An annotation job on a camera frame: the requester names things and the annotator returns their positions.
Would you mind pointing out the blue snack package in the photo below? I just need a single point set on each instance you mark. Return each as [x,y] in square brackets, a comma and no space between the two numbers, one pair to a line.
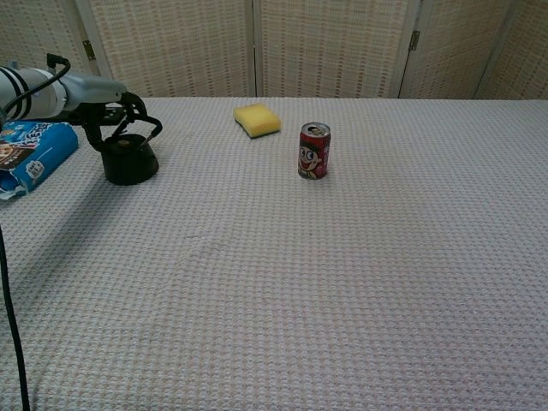
[34,152]

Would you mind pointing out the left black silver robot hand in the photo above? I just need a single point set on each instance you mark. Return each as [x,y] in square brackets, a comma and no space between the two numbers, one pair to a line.
[94,92]

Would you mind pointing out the red drink can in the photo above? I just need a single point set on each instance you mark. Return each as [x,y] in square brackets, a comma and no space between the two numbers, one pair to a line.
[313,152]

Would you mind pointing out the black round teapot lid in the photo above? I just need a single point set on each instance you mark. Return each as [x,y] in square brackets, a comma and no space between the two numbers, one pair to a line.
[125,143]

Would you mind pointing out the woven folding screen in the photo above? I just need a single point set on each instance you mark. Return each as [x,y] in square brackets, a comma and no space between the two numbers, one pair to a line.
[299,47]

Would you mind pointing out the white waffle weave tablecloth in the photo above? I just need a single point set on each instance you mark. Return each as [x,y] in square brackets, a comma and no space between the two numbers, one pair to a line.
[299,257]

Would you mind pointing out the black cast iron teapot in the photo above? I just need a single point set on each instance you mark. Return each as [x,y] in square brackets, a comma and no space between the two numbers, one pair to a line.
[130,164]

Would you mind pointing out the brass screen hinge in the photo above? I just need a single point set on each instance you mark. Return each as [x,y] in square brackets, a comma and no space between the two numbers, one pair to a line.
[414,40]
[88,49]

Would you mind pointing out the yellow sponge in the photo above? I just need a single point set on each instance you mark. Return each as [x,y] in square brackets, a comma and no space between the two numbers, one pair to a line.
[257,120]

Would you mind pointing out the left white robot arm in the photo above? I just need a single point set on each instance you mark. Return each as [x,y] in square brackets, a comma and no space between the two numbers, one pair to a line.
[34,94]

